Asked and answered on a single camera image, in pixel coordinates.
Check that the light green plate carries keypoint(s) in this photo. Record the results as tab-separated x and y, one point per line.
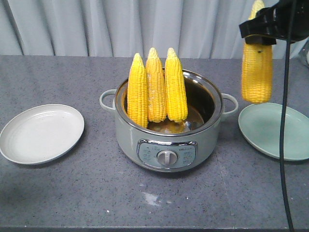
260	126

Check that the grey curtain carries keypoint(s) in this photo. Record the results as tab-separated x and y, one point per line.
121	28

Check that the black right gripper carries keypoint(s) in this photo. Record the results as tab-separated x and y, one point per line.
287	19

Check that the cream white plate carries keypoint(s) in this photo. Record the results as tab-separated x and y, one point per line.
41	134

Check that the green electric cooking pot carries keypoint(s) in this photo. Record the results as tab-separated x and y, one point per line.
168	146

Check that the pale yellow corn cob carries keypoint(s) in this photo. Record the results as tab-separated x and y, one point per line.
157	107

